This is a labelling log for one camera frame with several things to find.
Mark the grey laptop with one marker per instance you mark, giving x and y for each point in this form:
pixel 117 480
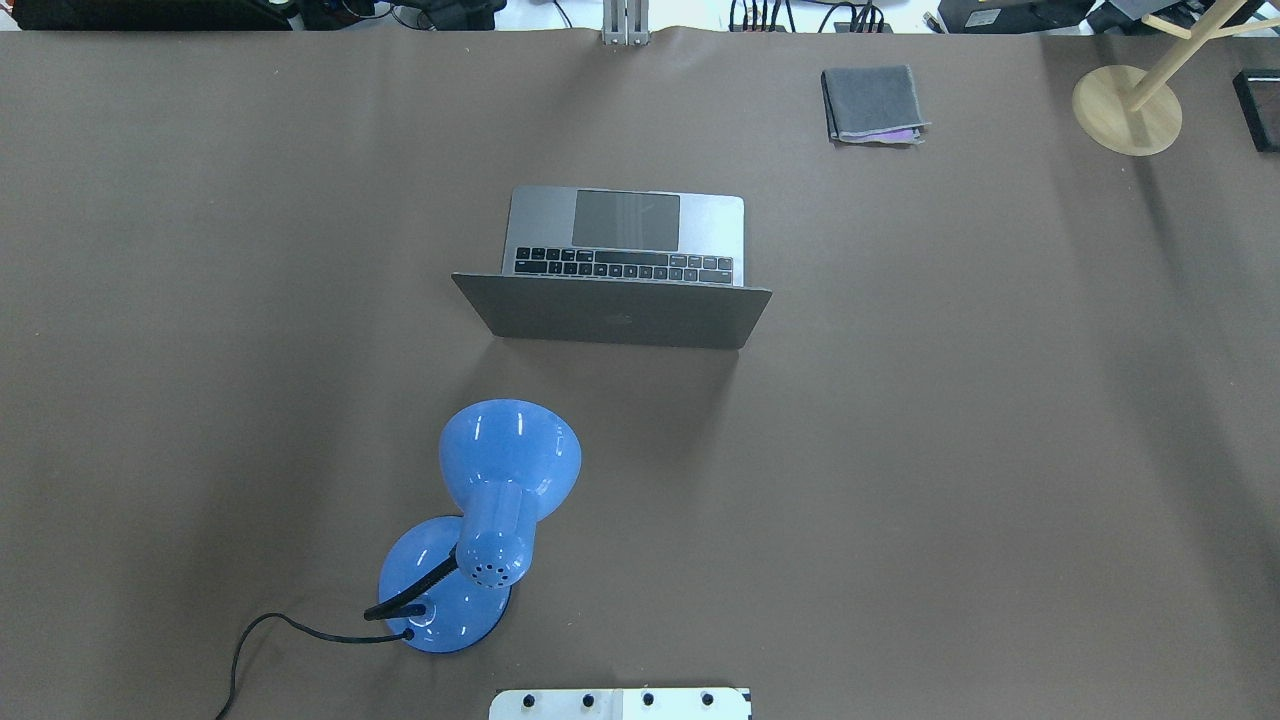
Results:
pixel 623 267

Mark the blue desk lamp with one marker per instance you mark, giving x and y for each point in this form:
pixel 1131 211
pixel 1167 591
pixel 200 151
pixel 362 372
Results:
pixel 445 584

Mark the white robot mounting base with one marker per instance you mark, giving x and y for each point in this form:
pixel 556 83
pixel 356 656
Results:
pixel 623 703

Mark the folded grey cloth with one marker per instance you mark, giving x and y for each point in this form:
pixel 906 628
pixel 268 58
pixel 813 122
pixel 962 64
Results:
pixel 872 105

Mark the wooden stand with round base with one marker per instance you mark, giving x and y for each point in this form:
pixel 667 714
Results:
pixel 1133 111

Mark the aluminium frame post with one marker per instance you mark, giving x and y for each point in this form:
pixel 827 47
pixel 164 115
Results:
pixel 625 22

